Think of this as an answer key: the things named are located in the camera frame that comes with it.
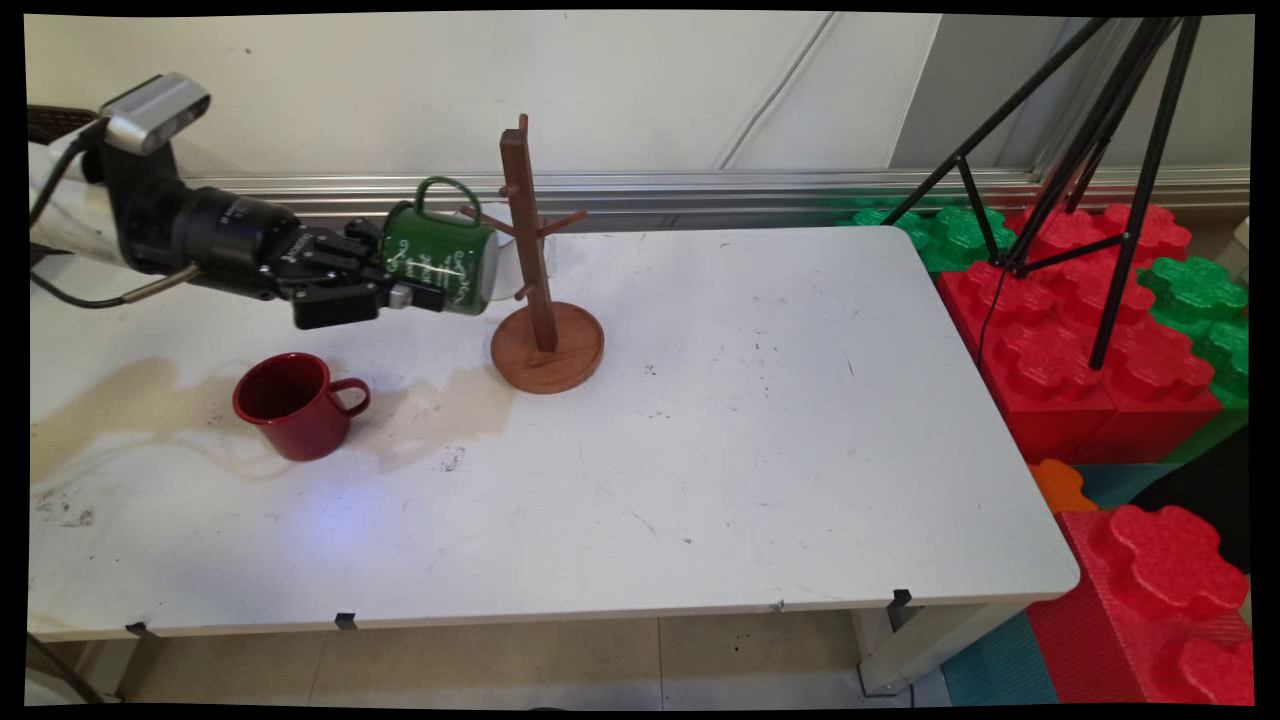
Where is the green enamel mug white lettering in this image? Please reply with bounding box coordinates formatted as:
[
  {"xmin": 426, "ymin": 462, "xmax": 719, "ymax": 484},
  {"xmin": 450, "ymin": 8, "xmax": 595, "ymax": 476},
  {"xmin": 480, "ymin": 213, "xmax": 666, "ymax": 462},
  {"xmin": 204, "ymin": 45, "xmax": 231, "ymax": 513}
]
[{"xmin": 382, "ymin": 176, "xmax": 499, "ymax": 317}]

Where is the green foam block stacked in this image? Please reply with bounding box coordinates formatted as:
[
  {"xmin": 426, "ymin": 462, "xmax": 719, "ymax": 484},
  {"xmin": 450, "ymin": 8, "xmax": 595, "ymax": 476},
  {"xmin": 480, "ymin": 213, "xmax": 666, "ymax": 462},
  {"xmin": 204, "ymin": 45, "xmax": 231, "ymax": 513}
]
[{"xmin": 1136, "ymin": 256, "xmax": 1251, "ymax": 413}]

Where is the brown wicker basket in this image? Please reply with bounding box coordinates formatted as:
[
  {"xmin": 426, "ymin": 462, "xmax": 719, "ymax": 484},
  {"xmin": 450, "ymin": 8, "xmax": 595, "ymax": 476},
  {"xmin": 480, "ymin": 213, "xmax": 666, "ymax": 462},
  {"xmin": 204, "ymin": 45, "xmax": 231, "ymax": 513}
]
[{"xmin": 28, "ymin": 104, "xmax": 101, "ymax": 146}]

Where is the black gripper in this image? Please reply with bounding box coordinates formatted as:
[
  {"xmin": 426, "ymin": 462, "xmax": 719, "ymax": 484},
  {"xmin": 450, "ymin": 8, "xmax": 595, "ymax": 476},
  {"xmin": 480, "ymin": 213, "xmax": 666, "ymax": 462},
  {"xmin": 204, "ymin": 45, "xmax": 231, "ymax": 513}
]
[{"xmin": 97, "ymin": 140, "xmax": 448, "ymax": 332}]

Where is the green foam block flat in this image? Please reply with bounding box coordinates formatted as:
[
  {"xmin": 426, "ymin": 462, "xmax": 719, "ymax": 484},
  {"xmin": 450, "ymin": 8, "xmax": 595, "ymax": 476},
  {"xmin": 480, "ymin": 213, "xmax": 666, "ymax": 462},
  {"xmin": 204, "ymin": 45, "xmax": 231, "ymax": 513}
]
[{"xmin": 835, "ymin": 204, "xmax": 1018, "ymax": 274}]

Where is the aluminium wall rail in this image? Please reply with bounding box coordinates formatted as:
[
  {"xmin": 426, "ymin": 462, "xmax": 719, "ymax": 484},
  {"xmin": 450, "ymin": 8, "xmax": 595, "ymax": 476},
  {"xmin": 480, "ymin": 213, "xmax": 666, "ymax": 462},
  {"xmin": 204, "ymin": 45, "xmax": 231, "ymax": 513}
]
[{"xmin": 185, "ymin": 167, "xmax": 1251, "ymax": 242}]

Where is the wooden mug tree stand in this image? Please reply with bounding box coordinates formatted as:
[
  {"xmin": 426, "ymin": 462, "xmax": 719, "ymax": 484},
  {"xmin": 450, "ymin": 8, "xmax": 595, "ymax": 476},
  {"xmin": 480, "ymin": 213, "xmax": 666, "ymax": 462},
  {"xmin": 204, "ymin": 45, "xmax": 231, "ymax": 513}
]
[{"xmin": 459, "ymin": 113, "xmax": 607, "ymax": 396}]

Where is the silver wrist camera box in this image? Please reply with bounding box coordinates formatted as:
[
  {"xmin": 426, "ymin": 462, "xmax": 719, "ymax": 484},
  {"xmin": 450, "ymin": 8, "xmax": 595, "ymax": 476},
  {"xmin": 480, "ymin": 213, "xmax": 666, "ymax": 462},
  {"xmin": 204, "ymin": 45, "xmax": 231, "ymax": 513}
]
[{"xmin": 99, "ymin": 71, "xmax": 212, "ymax": 157}]

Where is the large red foam block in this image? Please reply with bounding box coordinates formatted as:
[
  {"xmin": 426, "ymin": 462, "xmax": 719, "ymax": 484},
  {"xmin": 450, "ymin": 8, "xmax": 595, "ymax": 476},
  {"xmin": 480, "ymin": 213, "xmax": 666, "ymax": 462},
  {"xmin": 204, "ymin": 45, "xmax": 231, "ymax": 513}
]
[{"xmin": 934, "ymin": 199, "xmax": 1225, "ymax": 467}]

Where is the white wall cable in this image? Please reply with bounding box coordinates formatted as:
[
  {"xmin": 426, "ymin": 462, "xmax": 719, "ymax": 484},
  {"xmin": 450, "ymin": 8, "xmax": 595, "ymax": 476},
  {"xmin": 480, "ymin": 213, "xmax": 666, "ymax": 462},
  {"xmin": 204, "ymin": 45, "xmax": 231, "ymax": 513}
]
[{"xmin": 718, "ymin": 12, "xmax": 837, "ymax": 171}]

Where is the orange foam block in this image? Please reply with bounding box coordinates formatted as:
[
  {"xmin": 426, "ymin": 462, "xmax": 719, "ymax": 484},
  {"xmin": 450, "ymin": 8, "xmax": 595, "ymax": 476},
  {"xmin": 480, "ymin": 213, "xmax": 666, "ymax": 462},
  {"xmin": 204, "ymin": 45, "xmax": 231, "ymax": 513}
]
[{"xmin": 1027, "ymin": 458, "xmax": 1100, "ymax": 515}]

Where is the white table leg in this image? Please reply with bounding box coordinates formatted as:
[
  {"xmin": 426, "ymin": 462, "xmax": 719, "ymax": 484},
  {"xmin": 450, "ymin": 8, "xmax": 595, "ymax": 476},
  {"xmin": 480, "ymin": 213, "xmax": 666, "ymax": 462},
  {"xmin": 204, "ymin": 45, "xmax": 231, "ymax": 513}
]
[{"xmin": 850, "ymin": 600, "xmax": 1023, "ymax": 698}]

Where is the red enamel mug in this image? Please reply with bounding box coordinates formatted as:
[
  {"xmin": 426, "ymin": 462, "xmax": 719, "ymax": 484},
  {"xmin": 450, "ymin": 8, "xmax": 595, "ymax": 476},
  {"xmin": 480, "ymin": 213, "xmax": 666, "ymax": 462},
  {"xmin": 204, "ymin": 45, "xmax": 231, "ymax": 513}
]
[{"xmin": 232, "ymin": 351, "xmax": 372, "ymax": 463}]

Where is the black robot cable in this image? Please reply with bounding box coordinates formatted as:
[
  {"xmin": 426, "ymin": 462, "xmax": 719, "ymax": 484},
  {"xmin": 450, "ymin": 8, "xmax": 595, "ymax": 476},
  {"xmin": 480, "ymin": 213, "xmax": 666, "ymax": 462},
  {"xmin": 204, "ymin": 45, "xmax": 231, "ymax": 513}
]
[{"xmin": 30, "ymin": 264, "xmax": 203, "ymax": 311}]

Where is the red foam block ribbed side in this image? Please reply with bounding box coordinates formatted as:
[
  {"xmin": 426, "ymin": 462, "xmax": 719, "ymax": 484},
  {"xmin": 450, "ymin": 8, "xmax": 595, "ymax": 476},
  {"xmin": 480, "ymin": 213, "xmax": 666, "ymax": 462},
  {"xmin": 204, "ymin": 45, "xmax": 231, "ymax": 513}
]
[{"xmin": 1026, "ymin": 503, "xmax": 1255, "ymax": 706}]

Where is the black tripod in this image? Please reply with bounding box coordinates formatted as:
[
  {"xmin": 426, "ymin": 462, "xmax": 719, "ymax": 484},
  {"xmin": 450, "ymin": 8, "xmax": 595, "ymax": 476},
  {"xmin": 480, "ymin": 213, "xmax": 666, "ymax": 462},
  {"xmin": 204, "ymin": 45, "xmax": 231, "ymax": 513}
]
[{"xmin": 880, "ymin": 15, "xmax": 1204, "ymax": 372}]

